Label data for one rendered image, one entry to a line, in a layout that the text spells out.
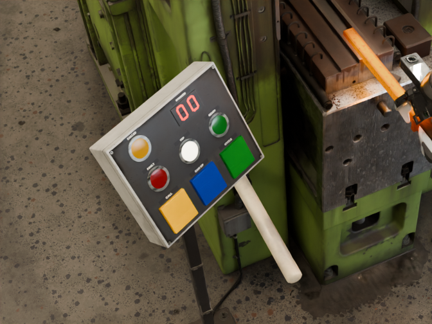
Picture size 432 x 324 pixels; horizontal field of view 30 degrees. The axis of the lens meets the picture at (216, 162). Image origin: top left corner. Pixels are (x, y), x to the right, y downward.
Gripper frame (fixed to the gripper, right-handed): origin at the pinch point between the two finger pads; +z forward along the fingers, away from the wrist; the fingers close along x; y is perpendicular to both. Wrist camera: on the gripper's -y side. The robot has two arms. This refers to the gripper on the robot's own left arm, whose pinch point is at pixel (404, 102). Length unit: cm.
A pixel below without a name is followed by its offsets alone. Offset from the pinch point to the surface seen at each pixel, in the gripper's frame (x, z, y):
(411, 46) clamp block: 12.9, 10.8, -14.7
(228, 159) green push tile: -46.4, -1.7, -2.5
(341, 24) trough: 0.7, 17.6, -28.8
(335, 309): -15, 89, 46
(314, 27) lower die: -6.5, 18.1, -30.7
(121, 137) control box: -69, -16, -13
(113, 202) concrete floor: -71, 127, -22
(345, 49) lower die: -3.3, 12.5, -20.7
